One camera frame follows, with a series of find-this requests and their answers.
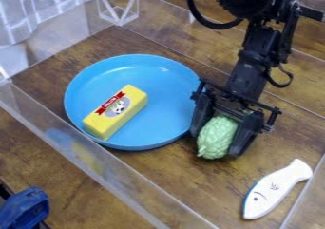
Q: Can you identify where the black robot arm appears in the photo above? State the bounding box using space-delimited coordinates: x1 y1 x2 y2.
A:
188 0 325 159

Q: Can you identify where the white grid cloth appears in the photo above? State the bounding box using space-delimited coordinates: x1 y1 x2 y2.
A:
0 0 91 47

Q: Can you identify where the green bitter gourd toy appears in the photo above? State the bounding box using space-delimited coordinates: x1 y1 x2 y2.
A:
197 115 238 160

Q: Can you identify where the yellow butter block toy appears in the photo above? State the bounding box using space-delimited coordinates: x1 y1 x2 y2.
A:
83 85 147 141

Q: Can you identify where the blue round plate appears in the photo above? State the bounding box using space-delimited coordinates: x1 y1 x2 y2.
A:
63 54 200 151

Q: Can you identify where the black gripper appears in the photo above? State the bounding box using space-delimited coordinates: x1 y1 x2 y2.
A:
189 51 293 157

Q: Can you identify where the clear acrylic enclosure wall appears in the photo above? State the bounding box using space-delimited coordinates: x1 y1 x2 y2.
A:
0 0 325 229

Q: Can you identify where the blue clamp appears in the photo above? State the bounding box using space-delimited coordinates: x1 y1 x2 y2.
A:
0 186 50 229

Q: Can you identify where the white wooden fish toy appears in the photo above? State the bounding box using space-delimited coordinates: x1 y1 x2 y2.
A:
242 159 313 219

